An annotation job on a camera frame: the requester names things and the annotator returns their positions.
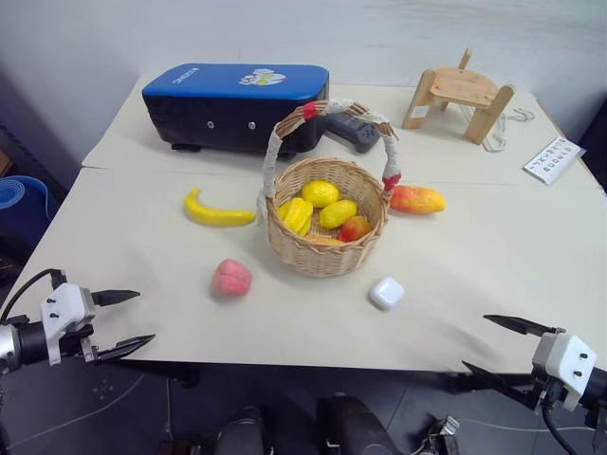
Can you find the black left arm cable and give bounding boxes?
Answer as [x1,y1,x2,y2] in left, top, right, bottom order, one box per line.
[0,268,66,324]

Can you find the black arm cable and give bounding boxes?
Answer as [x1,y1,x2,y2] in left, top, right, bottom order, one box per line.
[542,402,585,455]
[0,268,66,324]

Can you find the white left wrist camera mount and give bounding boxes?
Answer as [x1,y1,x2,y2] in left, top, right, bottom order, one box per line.
[39,282,99,367]

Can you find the white card with icons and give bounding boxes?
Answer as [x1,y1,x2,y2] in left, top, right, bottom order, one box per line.
[523,136,588,187]

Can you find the round yellow toy lemon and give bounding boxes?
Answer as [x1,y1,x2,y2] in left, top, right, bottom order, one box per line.
[302,180,342,209]

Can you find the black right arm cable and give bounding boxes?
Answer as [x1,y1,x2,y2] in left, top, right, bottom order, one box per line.
[542,402,585,455]

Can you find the white cable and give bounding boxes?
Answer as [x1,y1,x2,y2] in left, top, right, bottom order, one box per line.
[482,105,538,154]

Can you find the small wooden stool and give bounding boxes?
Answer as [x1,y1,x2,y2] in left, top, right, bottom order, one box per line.
[401,46,517,146]

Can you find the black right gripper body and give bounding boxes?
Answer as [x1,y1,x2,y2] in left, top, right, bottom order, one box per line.
[530,365,571,414]

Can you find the white earbuds case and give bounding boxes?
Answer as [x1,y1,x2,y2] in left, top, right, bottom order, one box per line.
[368,276,406,312]

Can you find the blue rolled foam mat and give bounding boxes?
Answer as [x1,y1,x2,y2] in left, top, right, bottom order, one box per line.
[0,175,52,239]

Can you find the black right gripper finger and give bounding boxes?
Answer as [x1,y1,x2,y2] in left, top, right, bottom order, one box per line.
[461,360,542,414]
[483,313,566,338]

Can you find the red orange toy mango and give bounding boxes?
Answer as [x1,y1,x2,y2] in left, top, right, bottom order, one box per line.
[389,185,448,216]

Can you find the dark rounded shape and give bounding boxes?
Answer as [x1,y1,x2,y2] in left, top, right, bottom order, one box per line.
[316,393,395,455]
[213,405,267,455]

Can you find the oval yellow toy lemon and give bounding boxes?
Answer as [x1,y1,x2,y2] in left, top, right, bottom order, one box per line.
[318,199,359,230]

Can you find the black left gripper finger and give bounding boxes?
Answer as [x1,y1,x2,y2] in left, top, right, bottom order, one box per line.
[91,289,141,307]
[94,334,157,366]

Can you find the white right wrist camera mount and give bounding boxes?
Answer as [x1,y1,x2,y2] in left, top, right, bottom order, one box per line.
[531,331,598,411]

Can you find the pink toy peach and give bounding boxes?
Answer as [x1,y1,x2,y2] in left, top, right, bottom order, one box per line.
[211,258,253,300]

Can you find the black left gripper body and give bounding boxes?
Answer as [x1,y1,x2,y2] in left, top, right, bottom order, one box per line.
[78,289,102,366]

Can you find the yellow toy starfruit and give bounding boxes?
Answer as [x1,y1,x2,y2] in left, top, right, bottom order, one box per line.
[276,197,315,236]

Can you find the blue and black hard case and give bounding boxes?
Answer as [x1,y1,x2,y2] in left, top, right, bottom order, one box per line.
[141,63,331,155]

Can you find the black game controller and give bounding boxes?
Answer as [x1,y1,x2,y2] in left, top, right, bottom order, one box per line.
[325,112,381,155]

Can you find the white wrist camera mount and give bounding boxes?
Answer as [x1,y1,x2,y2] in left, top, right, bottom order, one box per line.
[39,282,99,367]
[531,331,598,411]

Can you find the red yellow toy apple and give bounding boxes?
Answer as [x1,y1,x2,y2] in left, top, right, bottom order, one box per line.
[337,214,374,244]

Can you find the wicker basket with handle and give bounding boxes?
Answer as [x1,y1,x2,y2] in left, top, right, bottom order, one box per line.
[255,97,403,279]

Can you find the yellow toy banana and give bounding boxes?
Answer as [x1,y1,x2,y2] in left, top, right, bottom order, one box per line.
[183,187,258,228]

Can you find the dark metal bracket shape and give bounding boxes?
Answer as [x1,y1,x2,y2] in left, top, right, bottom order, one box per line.
[411,413,462,455]

